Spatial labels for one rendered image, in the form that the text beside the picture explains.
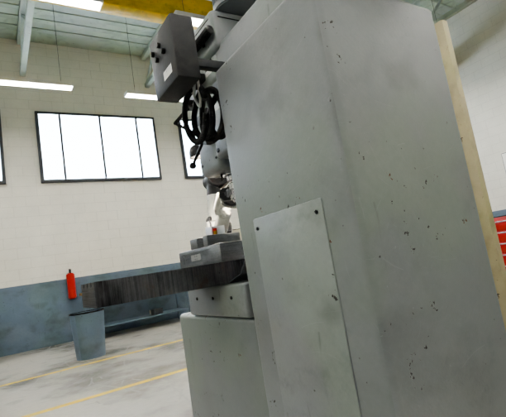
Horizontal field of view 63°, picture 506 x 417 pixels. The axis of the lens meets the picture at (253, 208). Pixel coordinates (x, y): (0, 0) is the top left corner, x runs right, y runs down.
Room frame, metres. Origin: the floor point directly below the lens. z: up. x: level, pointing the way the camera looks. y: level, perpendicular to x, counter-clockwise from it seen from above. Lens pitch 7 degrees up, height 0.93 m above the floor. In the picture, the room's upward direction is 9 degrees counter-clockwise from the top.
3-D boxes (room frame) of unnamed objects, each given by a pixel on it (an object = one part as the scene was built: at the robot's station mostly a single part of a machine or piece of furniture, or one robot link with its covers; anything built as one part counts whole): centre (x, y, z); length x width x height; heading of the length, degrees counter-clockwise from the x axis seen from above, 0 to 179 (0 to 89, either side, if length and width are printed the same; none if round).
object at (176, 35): (1.28, 0.18, 1.62); 0.20 x 0.09 x 0.21; 33
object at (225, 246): (1.68, 0.18, 1.00); 0.35 x 0.15 x 0.11; 36
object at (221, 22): (1.71, 0.06, 1.81); 0.47 x 0.26 x 0.16; 33
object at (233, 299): (1.72, 0.06, 0.81); 0.50 x 0.35 x 0.12; 33
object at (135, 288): (1.72, 0.06, 0.91); 1.24 x 0.23 x 0.08; 123
